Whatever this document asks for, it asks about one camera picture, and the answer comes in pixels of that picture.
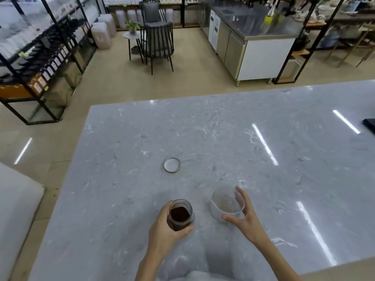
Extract round metal jar lid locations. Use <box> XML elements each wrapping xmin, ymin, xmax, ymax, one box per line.
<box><xmin>163</xmin><ymin>157</ymin><xmax>181</xmax><ymax>173</ymax></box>

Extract black metal rack with wooden shelves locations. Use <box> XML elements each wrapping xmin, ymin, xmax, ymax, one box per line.
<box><xmin>272</xmin><ymin>0</ymin><xmax>347</xmax><ymax>85</ymax></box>

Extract small round white side table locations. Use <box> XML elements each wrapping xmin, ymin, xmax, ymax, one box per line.
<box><xmin>123</xmin><ymin>32</ymin><xmax>145</xmax><ymax>63</ymax></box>

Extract person's right forearm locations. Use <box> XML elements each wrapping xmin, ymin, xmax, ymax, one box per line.
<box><xmin>252</xmin><ymin>233</ymin><xmax>303</xmax><ymax>281</ymax></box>

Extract brown cardboard box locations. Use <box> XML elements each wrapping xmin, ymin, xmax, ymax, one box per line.
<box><xmin>44</xmin><ymin>63</ymin><xmax>83</xmax><ymax>108</ymax></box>

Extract person's grey shirt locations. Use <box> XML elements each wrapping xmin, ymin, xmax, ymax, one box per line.
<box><xmin>181</xmin><ymin>270</ymin><xmax>218</xmax><ymax>281</ymax></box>

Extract glass jar of coffee grounds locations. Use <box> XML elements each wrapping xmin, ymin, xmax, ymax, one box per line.
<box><xmin>166</xmin><ymin>199</ymin><xmax>196</xmax><ymax>232</ymax></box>

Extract wooden table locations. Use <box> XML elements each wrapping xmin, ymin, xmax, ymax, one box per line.
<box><xmin>321</xmin><ymin>10</ymin><xmax>375</xmax><ymax>68</ymax></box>

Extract person's left forearm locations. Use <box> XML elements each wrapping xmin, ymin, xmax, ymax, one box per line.
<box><xmin>134</xmin><ymin>249</ymin><xmax>168</xmax><ymax>281</ymax></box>

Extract person's right hand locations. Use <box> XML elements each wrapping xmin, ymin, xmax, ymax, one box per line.
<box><xmin>222</xmin><ymin>186</ymin><xmax>266</xmax><ymax>244</ymax></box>

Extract black flat device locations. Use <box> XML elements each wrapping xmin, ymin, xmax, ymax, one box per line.
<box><xmin>362</xmin><ymin>117</ymin><xmax>375</xmax><ymax>134</ymax></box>

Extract green potted plant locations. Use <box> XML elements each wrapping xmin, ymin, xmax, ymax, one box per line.
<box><xmin>125</xmin><ymin>20</ymin><xmax>141</xmax><ymax>36</ymax></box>

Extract clear plastic measuring cup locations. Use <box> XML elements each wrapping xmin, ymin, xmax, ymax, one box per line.
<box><xmin>209</xmin><ymin>186</ymin><xmax>246</xmax><ymax>222</ymax></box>

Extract white bench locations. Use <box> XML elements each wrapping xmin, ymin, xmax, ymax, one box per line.
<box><xmin>0</xmin><ymin>162</ymin><xmax>46</xmax><ymax>281</ymax></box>

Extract translucent plastic jug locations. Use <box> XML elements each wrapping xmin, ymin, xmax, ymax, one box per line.
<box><xmin>97</xmin><ymin>13</ymin><xmax>117</xmax><ymax>38</ymax></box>
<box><xmin>91</xmin><ymin>22</ymin><xmax>113</xmax><ymax>50</ymax></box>

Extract row of dark coffee bags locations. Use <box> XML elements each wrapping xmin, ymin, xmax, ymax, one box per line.
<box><xmin>0</xmin><ymin>19</ymin><xmax>88</xmax><ymax>95</ymax></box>

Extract dark grey slatted chair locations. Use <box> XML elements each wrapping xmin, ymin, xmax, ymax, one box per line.
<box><xmin>140</xmin><ymin>21</ymin><xmax>175</xmax><ymax>75</ymax></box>

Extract person's left hand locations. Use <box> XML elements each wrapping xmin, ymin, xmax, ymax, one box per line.
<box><xmin>147</xmin><ymin>200</ymin><xmax>194</xmax><ymax>257</ymax></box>

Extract black metal display shelf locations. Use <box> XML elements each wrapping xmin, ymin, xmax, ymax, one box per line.
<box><xmin>0</xmin><ymin>0</ymin><xmax>101</xmax><ymax>125</ymax></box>

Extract yellow green bottle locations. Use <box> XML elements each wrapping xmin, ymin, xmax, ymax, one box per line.
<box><xmin>263</xmin><ymin>3</ymin><xmax>280</xmax><ymax>28</ymax></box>

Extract dark grey cushioned chair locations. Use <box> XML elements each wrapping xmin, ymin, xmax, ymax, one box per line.
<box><xmin>139</xmin><ymin>1</ymin><xmax>166</xmax><ymax>27</ymax></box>

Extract stainless steel counter cabinet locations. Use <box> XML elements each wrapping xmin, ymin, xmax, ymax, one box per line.
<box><xmin>201</xmin><ymin>2</ymin><xmax>309</xmax><ymax>87</ymax></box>

